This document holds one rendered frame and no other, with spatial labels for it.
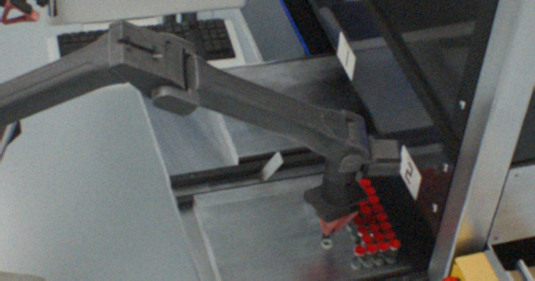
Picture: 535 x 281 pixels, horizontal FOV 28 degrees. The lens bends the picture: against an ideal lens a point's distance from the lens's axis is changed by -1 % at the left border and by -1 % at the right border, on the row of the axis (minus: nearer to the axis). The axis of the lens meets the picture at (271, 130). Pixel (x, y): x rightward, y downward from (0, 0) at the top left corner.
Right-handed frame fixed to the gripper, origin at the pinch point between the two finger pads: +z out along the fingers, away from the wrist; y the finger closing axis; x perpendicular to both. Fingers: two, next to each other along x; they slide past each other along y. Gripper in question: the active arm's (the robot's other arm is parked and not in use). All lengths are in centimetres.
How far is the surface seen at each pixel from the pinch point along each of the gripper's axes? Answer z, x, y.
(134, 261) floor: 93, 80, -1
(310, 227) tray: 4.7, 5.3, -0.3
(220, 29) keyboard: 10, 71, 17
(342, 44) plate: -10.5, 33.8, 23.7
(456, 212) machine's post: -17.3, -18.7, 10.7
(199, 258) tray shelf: 5.2, 8.5, -22.4
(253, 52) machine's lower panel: 36, 87, 38
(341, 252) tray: 4.7, -2.6, 1.5
